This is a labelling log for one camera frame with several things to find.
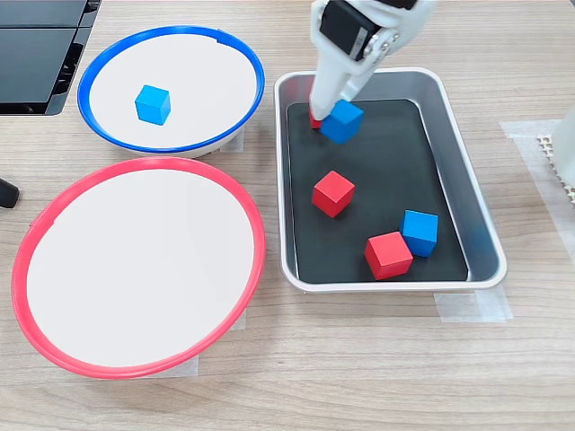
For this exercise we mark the red wooden cube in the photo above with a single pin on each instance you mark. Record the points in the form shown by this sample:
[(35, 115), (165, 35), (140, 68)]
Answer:
[(315, 124), (388, 256), (332, 195)]

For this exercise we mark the blue wooden cube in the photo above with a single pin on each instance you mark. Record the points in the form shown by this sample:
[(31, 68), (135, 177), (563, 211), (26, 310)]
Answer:
[(421, 229), (153, 105), (343, 125)]

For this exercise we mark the silver metal tray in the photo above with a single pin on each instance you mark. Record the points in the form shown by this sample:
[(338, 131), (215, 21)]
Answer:
[(453, 134)]

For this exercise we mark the black tray liner mat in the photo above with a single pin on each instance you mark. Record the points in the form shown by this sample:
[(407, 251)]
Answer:
[(395, 170)]

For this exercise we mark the clear tape strip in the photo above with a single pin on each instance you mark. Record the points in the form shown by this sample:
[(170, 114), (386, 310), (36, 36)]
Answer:
[(191, 366), (237, 141), (471, 306)]

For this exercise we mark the blue rimmed white dish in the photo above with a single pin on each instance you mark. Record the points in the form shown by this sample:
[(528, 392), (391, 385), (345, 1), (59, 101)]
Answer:
[(202, 90)]

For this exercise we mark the translucent white base sheet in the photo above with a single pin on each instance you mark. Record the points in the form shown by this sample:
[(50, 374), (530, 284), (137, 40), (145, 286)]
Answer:
[(530, 179)]

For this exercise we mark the beige mesh mat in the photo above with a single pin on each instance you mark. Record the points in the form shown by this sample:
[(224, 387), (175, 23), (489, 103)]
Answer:
[(550, 152)]

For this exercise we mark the red rimmed white dish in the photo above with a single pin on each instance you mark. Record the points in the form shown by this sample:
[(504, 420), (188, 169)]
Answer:
[(135, 269)]

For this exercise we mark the black flat device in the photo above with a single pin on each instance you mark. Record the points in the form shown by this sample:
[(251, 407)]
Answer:
[(31, 63)]

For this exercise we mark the black cylindrical object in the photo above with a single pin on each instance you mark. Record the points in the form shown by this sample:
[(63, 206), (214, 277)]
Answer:
[(8, 193)]

